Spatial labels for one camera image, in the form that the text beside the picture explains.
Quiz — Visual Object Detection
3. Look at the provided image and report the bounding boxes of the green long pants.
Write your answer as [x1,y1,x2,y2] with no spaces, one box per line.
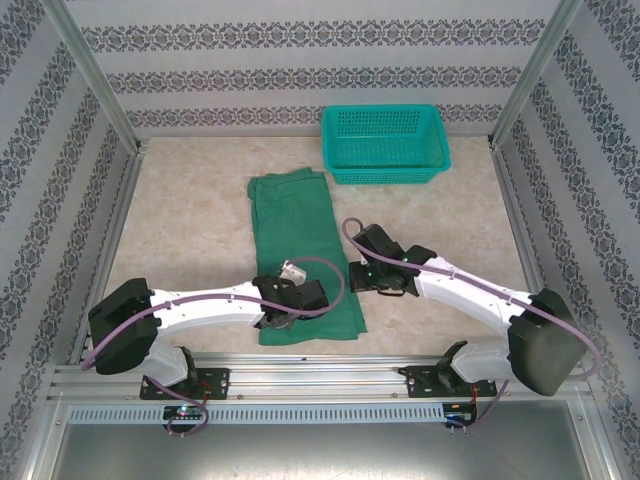
[246,168,369,347]

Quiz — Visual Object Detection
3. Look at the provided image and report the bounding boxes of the teal plastic mesh basket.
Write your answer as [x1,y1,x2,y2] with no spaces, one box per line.
[321,103,453,185]

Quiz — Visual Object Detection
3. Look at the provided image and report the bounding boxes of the left controller circuit board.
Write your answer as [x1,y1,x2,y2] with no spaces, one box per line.
[163,405,209,431]

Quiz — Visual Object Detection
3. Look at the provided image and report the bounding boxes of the controller circuit board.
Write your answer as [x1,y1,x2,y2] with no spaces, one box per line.
[163,405,209,431]
[443,403,477,427]

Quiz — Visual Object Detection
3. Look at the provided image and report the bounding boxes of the grey sheet metal panel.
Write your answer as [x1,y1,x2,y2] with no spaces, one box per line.
[47,399,619,480]

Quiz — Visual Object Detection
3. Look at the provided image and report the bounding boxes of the right controller circuit board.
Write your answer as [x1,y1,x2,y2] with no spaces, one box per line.
[443,403,477,427]

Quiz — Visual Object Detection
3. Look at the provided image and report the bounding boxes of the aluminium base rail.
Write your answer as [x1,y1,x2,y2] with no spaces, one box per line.
[49,352,591,404]

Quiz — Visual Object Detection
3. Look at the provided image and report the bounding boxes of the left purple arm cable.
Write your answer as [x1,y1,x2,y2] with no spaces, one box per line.
[79,257,347,439]

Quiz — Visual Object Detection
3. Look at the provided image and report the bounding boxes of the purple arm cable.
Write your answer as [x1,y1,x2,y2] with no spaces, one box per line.
[79,257,347,439]
[342,217,604,436]

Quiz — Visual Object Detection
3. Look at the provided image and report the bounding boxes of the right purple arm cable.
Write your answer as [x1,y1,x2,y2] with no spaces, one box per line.
[342,217,604,436]

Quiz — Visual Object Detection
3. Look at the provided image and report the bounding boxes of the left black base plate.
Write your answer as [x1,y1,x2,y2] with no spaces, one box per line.
[139,368,230,401]

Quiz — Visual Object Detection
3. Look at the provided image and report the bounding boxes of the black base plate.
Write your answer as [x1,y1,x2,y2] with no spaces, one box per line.
[404,366,499,399]
[139,368,230,401]

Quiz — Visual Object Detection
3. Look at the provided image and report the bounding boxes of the slotted grey cable duct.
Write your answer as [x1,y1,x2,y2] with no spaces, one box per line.
[66,403,447,426]

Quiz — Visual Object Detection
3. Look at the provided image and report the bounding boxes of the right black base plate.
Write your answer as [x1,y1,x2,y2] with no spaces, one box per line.
[404,366,499,399]

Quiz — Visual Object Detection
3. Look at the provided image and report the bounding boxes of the right aluminium side rail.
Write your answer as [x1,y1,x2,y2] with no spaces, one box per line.
[488,137,551,301]

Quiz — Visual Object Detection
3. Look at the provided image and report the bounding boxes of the aluminium side rail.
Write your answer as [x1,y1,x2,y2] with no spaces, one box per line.
[69,139,150,365]
[488,137,551,301]

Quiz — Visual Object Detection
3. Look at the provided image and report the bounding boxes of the left aluminium side rail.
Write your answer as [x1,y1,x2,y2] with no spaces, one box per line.
[69,139,150,365]

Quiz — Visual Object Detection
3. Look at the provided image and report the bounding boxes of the right aluminium frame post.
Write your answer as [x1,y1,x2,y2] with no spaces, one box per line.
[488,0,584,149]

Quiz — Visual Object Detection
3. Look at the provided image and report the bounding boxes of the aluminium frame post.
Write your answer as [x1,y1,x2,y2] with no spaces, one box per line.
[42,0,144,154]
[488,0,584,149]

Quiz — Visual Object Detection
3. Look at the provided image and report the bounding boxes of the left aluminium frame post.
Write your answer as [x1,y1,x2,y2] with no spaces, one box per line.
[42,0,144,154]

